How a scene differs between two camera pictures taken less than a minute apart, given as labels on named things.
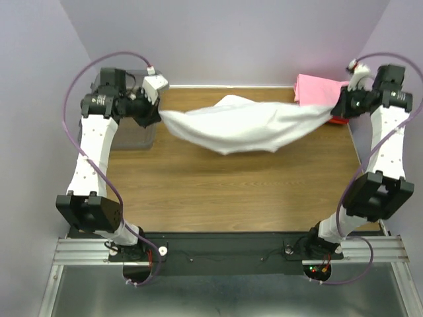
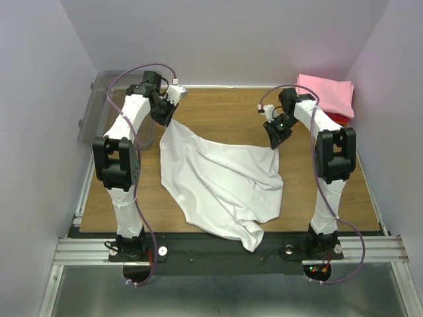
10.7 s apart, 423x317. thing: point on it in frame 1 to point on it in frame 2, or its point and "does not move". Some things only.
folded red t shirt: x=339 y=120 does not move
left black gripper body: x=149 y=114 to x=164 y=110
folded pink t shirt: x=314 y=91 does not move
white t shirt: x=238 y=123 to x=232 y=191
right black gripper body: x=341 y=105 to x=279 y=131
